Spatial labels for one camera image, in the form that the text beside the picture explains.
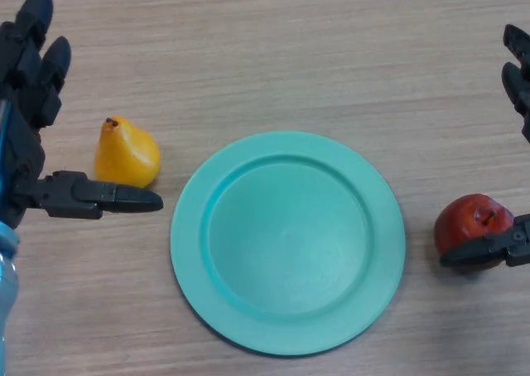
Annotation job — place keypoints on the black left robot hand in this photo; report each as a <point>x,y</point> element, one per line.
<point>25,144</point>

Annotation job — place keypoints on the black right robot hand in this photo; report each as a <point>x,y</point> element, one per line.
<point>476,252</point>

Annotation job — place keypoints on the yellow pear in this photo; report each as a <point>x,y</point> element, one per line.
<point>128,156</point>

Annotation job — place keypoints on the green round plate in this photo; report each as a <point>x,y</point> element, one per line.
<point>285,243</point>

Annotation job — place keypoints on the red apple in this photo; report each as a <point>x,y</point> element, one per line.
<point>459,223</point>

